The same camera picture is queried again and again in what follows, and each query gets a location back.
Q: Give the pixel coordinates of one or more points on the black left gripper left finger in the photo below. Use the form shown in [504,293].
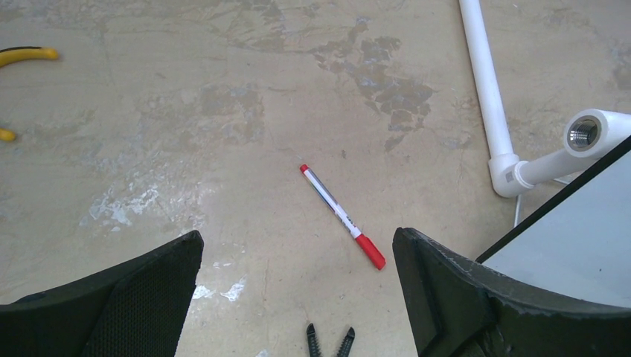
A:
[136,308]

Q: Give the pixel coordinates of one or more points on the small black-framed whiteboard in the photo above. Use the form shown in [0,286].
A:
[578,243]

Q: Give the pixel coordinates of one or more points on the red and white marker pen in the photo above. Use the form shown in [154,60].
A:
[371,251]

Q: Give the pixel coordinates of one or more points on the white PVC pipe frame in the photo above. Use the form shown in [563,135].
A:
[587,137]

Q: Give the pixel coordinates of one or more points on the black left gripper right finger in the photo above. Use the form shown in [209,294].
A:
[458,307]

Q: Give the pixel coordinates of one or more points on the black handled pliers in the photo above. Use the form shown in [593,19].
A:
[313,345]

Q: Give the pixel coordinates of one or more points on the yellow handled needle-nose pliers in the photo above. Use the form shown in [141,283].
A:
[22,53]

